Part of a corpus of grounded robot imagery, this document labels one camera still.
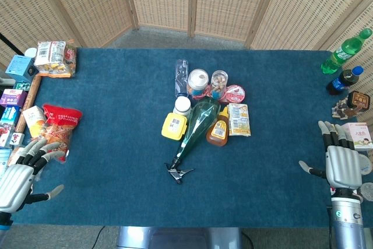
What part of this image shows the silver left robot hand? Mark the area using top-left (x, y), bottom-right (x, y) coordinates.
top-left (0, 137), bottom-right (65, 213)

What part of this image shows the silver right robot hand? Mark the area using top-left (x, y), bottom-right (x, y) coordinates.
top-left (298, 120), bottom-right (363, 191)

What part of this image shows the yellow lidded box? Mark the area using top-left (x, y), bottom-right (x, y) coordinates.
top-left (161, 112), bottom-right (188, 142)

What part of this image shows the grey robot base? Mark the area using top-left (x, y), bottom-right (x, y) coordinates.
top-left (116, 226), bottom-right (243, 249)

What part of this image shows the light blue paper packet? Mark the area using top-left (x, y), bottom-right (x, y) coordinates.
top-left (0, 147), bottom-right (13, 180)

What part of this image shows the white box with flower print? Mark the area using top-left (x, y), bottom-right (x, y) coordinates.
top-left (9, 132), bottom-right (26, 146)

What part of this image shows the red fruit print box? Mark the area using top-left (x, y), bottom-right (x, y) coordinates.
top-left (0, 120), bottom-right (16, 148)

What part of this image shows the blue toothpaste box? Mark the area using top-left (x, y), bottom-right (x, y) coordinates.
top-left (0, 105), bottom-right (22, 129)

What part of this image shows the purple box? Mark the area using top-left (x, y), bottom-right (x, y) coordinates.
top-left (0, 88), bottom-right (28, 108)

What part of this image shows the light blue speaker box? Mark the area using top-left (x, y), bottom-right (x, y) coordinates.
top-left (5, 54), bottom-right (39, 83)

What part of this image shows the white round lid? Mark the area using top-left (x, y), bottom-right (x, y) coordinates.
top-left (357, 152), bottom-right (373, 177)

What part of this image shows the clear round container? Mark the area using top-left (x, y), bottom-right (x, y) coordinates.
top-left (359, 181), bottom-right (373, 202)

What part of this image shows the pink and white carton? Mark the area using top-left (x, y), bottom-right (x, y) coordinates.
top-left (340, 121), bottom-right (373, 152)

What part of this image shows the bag of dark mixed snacks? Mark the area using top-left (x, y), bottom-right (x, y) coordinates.
top-left (330, 97), bottom-right (363, 121)

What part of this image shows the brown lidded jar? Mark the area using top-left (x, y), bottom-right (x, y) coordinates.
top-left (346, 90), bottom-right (371, 111)

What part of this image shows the white and orange carton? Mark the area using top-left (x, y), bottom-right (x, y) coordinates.
top-left (22, 105), bottom-right (48, 138)

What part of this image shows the red snack bag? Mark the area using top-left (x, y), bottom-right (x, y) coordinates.
top-left (31, 103), bottom-right (83, 163)

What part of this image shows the blue-capped cola bottle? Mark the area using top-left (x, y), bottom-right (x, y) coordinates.
top-left (325, 65), bottom-right (365, 96)

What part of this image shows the green soda bottle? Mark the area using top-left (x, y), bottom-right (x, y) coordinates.
top-left (320, 27), bottom-right (373, 75)

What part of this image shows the yellow and white snack packet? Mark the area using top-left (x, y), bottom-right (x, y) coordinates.
top-left (227, 103), bottom-right (252, 138)

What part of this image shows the blue table cloth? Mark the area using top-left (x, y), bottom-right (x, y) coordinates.
top-left (10, 47), bottom-right (369, 229)

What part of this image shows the red and white sealed cup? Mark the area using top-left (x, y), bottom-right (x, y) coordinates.
top-left (223, 84), bottom-right (247, 104)

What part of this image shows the amber honey squeeze bottle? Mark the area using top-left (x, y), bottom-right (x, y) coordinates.
top-left (206, 106), bottom-right (230, 148)

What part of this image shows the colourful candy bag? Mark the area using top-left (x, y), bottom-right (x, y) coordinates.
top-left (37, 42), bottom-right (78, 79)

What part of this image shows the white barcode snack packet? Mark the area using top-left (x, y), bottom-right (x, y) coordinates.
top-left (34, 41), bottom-right (68, 68)

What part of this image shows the clear jar of nuts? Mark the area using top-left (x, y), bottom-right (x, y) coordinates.
top-left (210, 69), bottom-right (230, 100)

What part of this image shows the green glass bottle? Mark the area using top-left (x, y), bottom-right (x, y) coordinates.
top-left (174, 98), bottom-right (221, 163)

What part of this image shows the black metal corkscrew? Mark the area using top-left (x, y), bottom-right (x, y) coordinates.
top-left (164, 157), bottom-right (195, 185)

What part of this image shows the white-lidded snack jar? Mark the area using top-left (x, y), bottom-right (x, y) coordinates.
top-left (186, 68), bottom-right (210, 100)

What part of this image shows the white plastic bottle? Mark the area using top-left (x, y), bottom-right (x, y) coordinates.
top-left (173, 96), bottom-right (192, 117)

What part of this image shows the clear plastic water bottle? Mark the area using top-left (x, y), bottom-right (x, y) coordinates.
top-left (174, 58), bottom-right (190, 99)

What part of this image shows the woven bamboo folding screen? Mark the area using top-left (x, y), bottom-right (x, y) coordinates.
top-left (0, 0), bottom-right (373, 68)

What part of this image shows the wooden rail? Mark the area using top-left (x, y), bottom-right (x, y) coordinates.
top-left (15, 73), bottom-right (44, 134)

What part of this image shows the black floor cable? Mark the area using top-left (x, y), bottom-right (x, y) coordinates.
top-left (92, 225), bottom-right (106, 249)

